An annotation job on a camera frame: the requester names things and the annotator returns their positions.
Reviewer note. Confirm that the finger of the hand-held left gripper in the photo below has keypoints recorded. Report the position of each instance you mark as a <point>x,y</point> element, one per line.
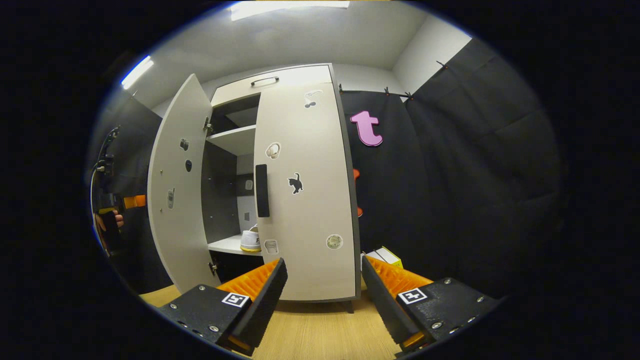
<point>135,201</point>

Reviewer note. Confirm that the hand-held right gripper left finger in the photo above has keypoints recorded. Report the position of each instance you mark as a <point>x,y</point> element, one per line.
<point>265,305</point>

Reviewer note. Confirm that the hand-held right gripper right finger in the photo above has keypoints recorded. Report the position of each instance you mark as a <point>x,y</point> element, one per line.
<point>382,305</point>

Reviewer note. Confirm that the white cabinet door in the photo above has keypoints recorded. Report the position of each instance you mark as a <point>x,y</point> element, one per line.
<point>310,225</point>
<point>175,240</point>

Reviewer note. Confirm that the white canvas shoe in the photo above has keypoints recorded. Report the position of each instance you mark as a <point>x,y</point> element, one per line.
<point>249,240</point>

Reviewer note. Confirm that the white shoe cabinet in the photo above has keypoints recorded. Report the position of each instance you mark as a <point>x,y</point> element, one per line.
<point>225,175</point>

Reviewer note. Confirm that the white cabinet drawer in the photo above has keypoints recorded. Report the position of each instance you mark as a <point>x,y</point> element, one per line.
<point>300,77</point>

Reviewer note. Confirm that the yellow white box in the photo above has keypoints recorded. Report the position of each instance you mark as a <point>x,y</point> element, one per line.
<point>385,256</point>

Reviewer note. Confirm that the long ceiling light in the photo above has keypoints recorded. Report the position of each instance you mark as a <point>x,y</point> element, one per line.
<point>290,7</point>
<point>137,72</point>

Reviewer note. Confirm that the black backdrop cloth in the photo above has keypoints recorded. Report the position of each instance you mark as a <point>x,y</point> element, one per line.
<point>450,175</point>

